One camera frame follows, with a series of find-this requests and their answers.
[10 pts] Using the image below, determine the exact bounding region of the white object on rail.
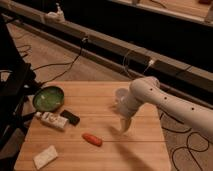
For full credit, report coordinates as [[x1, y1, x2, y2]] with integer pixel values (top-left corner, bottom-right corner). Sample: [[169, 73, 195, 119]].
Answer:
[[45, 3, 65, 22]]

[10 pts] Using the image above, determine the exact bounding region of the white sponge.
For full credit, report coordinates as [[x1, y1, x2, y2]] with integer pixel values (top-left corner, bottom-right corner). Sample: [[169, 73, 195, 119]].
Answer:
[[33, 145, 58, 170]]

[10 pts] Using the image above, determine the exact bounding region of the green ceramic bowl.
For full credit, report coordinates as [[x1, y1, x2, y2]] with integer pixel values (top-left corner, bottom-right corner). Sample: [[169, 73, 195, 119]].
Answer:
[[33, 86, 64, 112]]

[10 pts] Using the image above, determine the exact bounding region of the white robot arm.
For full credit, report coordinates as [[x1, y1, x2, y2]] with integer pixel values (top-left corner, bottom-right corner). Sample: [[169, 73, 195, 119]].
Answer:
[[117, 77, 213, 143]]

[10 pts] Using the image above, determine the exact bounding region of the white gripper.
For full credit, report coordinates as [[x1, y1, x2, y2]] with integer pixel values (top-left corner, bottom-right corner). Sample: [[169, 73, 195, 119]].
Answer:
[[119, 108, 132, 133]]

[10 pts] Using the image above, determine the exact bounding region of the small white cup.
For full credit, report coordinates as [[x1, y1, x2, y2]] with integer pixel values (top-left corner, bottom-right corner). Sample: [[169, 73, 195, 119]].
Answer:
[[115, 88, 128, 106]]

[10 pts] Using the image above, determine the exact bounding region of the black tripod stand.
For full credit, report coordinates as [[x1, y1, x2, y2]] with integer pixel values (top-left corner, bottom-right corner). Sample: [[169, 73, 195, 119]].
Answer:
[[0, 14, 40, 152]]

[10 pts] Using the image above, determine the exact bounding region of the black rectangular block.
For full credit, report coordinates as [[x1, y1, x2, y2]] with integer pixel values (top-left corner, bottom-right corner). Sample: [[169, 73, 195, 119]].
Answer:
[[60, 110, 80, 126]]

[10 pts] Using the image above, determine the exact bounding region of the black cable by rug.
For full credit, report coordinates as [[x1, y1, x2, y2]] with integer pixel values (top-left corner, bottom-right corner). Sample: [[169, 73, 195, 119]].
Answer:
[[159, 111, 213, 171]]

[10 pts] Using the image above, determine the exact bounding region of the black floor cable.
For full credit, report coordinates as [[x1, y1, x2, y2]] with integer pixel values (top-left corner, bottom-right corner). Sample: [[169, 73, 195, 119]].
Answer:
[[16, 39, 88, 84]]

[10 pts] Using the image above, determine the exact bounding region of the orange carrot toy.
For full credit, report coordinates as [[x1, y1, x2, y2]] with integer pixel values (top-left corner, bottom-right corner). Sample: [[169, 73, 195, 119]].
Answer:
[[82, 133, 102, 146]]

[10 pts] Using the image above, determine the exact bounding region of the white plug on rail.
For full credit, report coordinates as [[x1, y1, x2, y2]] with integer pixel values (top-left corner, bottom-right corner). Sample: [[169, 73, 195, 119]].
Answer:
[[144, 59, 155, 72]]

